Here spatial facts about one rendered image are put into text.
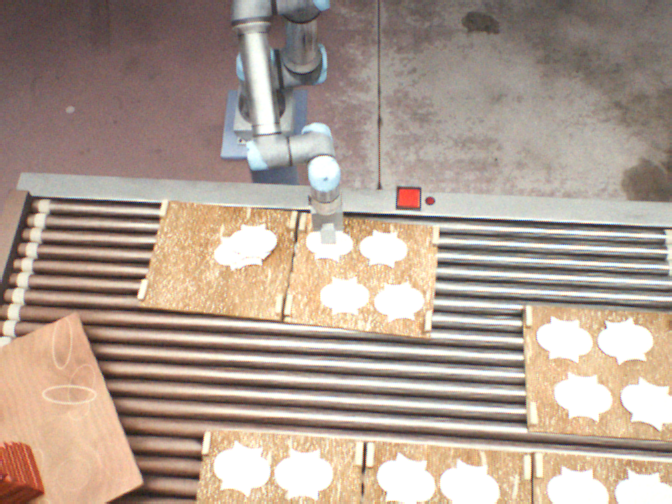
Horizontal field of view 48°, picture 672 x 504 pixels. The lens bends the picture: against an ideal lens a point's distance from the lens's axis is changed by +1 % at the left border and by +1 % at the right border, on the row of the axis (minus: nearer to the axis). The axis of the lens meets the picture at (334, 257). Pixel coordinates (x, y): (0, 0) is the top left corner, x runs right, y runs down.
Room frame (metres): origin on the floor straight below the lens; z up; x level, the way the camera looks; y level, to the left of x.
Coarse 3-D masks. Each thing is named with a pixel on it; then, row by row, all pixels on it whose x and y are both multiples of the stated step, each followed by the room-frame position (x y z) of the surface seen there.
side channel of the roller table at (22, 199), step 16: (16, 192) 1.24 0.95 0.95; (16, 208) 1.18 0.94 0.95; (0, 224) 1.13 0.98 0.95; (16, 224) 1.13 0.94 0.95; (0, 240) 1.08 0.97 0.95; (16, 240) 1.08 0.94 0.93; (0, 256) 1.02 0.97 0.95; (16, 256) 1.04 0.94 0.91; (0, 272) 0.97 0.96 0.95; (16, 272) 1.00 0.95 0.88; (0, 288) 0.93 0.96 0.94; (0, 304) 0.89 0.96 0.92; (0, 336) 0.81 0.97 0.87
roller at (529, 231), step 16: (32, 208) 1.20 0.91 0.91; (48, 208) 1.20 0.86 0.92; (64, 208) 1.19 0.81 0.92; (80, 208) 1.19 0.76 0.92; (96, 208) 1.18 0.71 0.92; (112, 208) 1.18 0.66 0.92; (128, 208) 1.18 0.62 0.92; (144, 208) 1.17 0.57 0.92; (416, 224) 1.06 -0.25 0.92; (432, 224) 1.05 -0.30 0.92; (448, 224) 1.05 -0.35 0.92; (464, 224) 1.05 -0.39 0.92; (480, 224) 1.04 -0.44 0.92; (496, 224) 1.04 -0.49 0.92; (512, 224) 1.04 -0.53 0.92; (528, 224) 1.03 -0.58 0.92; (544, 224) 1.03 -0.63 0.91; (576, 240) 0.98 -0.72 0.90; (592, 240) 0.98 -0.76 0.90; (608, 240) 0.97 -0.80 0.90; (624, 240) 0.96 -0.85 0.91; (640, 240) 0.96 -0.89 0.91; (656, 240) 0.96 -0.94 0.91
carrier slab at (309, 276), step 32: (352, 224) 1.06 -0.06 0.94; (384, 224) 1.05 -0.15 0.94; (352, 256) 0.96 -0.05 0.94; (416, 256) 0.94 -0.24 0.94; (320, 288) 0.86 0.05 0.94; (384, 288) 0.85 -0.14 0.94; (416, 288) 0.84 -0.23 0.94; (288, 320) 0.77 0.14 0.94; (320, 320) 0.76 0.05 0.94; (352, 320) 0.76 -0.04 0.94; (384, 320) 0.75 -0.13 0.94; (416, 320) 0.75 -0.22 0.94
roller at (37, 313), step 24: (0, 312) 0.86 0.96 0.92; (24, 312) 0.86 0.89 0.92; (48, 312) 0.85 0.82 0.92; (72, 312) 0.85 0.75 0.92; (96, 312) 0.84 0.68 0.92; (120, 312) 0.84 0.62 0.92; (144, 312) 0.83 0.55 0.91; (336, 336) 0.72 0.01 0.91; (360, 336) 0.72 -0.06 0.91; (384, 336) 0.71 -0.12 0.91; (432, 336) 0.70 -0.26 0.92; (456, 336) 0.70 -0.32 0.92; (480, 336) 0.69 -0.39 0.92; (504, 336) 0.69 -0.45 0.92
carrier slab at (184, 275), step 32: (160, 224) 1.10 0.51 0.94; (192, 224) 1.10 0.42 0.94; (224, 224) 1.09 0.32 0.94; (256, 224) 1.08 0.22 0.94; (288, 224) 1.08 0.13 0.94; (160, 256) 1.00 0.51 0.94; (192, 256) 0.99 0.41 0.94; (288, 256) 0.97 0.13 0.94; (160, 288) 0.89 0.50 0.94; (192, 288) 0.89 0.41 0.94; (224, 288) 0.88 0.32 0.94; (256, 288) 0.87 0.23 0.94
